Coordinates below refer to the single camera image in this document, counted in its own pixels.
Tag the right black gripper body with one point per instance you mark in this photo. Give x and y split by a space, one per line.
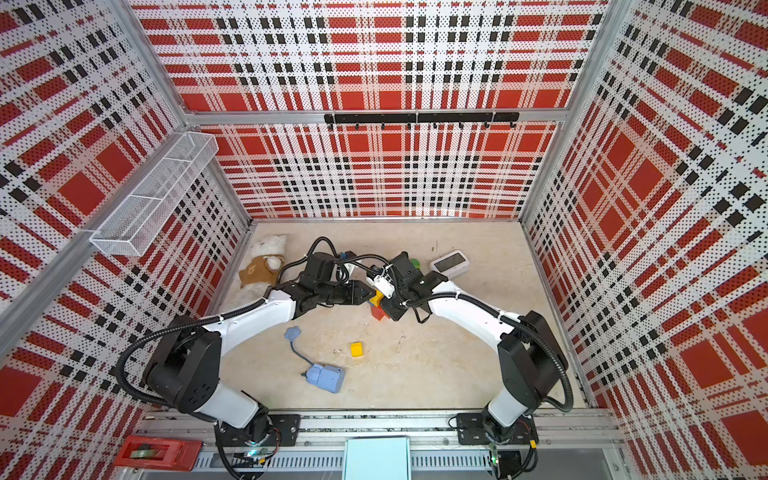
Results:
398 295

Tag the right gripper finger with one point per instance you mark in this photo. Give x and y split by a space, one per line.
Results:
392 309
422 312

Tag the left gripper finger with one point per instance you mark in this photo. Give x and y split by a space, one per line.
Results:
362 292
346 297

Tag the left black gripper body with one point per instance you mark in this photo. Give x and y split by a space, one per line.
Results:
330 291

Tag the yellow tall lego brick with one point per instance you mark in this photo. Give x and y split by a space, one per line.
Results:
376 299

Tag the red square lego brick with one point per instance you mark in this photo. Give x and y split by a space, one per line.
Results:
377 313

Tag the yellow square lego brick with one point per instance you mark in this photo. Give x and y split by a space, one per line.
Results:
356 349

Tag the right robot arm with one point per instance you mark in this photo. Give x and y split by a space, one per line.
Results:
533 366

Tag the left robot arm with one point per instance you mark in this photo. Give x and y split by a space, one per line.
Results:
183 366

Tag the white digital clock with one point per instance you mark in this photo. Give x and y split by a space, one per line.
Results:
451 265

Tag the white teddy bear brown shirt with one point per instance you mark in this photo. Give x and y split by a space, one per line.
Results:
265 262

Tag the light blue tray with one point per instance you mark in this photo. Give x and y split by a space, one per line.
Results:
377 458

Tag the red tool box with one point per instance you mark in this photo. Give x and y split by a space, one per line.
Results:
154 453

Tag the light blue charger with cable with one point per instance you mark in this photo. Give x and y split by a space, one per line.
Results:
325 377

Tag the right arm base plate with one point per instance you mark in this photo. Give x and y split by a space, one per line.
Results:
482 429

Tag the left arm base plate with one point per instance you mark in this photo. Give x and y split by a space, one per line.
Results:
263 430

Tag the black hook rail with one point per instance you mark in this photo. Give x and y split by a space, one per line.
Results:
421 118

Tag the white wire mesh basket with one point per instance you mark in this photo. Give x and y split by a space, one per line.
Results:
136 222

